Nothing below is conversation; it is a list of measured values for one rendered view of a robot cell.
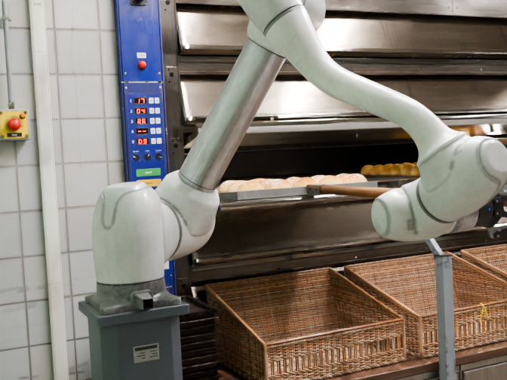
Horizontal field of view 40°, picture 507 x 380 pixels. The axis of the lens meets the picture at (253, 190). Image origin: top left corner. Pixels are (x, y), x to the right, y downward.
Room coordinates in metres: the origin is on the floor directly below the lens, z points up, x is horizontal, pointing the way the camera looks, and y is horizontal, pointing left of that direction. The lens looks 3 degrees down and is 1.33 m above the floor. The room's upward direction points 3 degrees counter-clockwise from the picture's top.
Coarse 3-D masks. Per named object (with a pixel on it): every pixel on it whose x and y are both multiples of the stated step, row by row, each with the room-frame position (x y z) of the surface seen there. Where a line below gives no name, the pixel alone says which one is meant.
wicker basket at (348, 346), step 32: (224, 288) 2.59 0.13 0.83; (256, 288) 2.64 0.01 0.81; (288, 288) 2.70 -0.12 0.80; (352, 288) 2.65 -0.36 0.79; (224, 320) 2.42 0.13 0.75; (256, 320) 2.61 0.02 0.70; (288, 320) 2.66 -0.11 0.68; (320, 320) 2.72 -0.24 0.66; (352, 320) 2.67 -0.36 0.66; (384, 320) 2.48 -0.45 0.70; (224, 352) 2.44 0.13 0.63; (256, 352) 2.21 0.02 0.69; (288, 352) 2.19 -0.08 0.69; (320, 352) 2.24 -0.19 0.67; (352, 352) 2.50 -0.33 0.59; (384, 352) 2.35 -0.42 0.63
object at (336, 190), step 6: (324, 186) 2.29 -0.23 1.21; (330, 186) 2.25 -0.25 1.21; (336, 186) 2.22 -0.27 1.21; (342, 186) 2.20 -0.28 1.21; (348, 186) 2.17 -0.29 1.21; (354, 186) 2.14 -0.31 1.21; (324, 192) 2.28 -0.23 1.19; (330, 192) 2.25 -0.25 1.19; (336, 192) 2.21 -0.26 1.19; (342, 192) 2.18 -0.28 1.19; (348, 192) 2.15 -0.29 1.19; (354, 192) 2.12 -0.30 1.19; (360, 192) 2.09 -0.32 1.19; (366, 192) 2.06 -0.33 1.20; (372, 192) 2.03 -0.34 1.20; (378, 192) 2.00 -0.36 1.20; (384, 192) 1.98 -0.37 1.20; (504, 204) 1.56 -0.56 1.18
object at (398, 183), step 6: (390, 180) 3.02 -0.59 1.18; (396, 180) 2.99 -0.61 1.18; (402, 180) 3.00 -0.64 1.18; (408, 180) 3.01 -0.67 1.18; (414, 180) 3.02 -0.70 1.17; (378, 186) 2.94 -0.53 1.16; (384, 186) 2.95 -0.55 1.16; (390, 186) 2.97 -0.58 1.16; (396, 186) 2.98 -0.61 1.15; (222, 198) 2.64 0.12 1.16; (258, 198) 2.71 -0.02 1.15; (264, 198) 2.72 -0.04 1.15
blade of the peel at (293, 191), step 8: (336, 184) 2.44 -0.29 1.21; (344, 184) 2.45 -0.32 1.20; (352, 184) 2.46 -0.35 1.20; (360, 184) 2.48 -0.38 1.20; (368, 184) 2.49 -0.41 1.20; (376, 184) 2.50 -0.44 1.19; (232, 192) 2.31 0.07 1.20; (240, 192) 2.28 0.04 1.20; (248, 192) 2.30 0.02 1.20; (256, 192) 2.31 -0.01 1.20; (264, 192) 2.32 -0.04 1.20; (272, 192) 2.33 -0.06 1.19; (280, 192) 2.34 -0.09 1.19; (288, 192) 2.36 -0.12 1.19; (296, 192) 2.37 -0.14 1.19; (304, 192) 2.38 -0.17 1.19
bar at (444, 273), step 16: (224, 208) 2.24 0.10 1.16; (240, 208) 2.27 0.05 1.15; (256, 208) 2.30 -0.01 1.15; (432, 240) 2.40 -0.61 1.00; (448, 256) 2.34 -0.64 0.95; (448, 272) 2.33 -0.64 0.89; (448, 288) 2.33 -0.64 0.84; (448, 304) 2.33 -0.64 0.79; (448, 320) 2.33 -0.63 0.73; (448, 336) 2.33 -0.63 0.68; (448, 352) 2.33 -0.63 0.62; (448, 368) 2.33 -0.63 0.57
